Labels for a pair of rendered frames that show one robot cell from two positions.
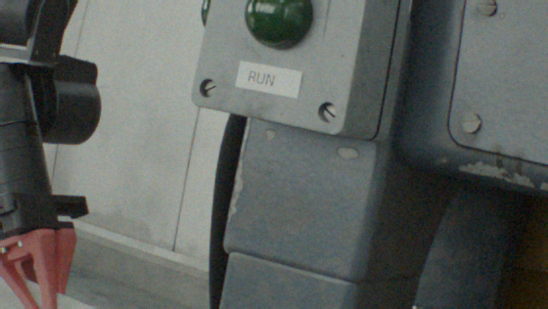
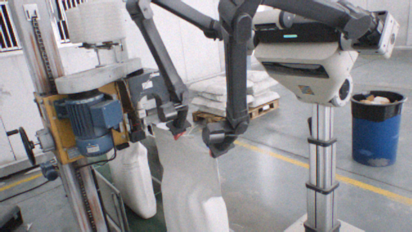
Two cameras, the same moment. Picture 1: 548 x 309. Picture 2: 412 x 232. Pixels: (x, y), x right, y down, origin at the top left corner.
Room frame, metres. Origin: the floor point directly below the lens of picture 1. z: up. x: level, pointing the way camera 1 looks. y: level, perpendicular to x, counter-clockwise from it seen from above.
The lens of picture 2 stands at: (1.98, 0.79, 1.58)
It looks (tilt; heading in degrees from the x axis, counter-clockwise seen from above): 18 degrees down; 203
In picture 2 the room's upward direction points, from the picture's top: 7 degrees counter-clockwise
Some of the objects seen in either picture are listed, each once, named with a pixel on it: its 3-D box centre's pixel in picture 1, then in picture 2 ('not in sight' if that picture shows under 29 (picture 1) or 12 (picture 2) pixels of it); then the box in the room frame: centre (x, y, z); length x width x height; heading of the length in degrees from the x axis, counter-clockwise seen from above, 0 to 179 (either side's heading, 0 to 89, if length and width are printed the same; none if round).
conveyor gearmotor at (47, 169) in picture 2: not in sight; (51, 169); (0.15, -1.69, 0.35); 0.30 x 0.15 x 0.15; 60
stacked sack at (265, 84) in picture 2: not in sight; (256, 84); (-2.69, -0.27, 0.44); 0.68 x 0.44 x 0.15; 150
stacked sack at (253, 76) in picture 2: not in sight; (246, 75); (-2.82, -0.44, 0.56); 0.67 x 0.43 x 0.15; 60
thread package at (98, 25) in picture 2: not in sight; (102, 21); (0.94, -0.06, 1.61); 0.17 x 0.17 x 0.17
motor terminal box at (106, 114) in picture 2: not in sight; (107, 116); (1.08, -0.02, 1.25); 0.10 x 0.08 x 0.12; 175
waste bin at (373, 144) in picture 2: not in sight; (374, 128); (-1.18, 1.23, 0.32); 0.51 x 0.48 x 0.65; 150
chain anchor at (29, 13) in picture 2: not in sight; (32, 11); (1.04, -0.30, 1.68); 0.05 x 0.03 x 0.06; 150
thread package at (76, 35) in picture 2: not in sight; (82, 24); (0.81, -0.28, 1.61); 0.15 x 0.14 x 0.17; 60
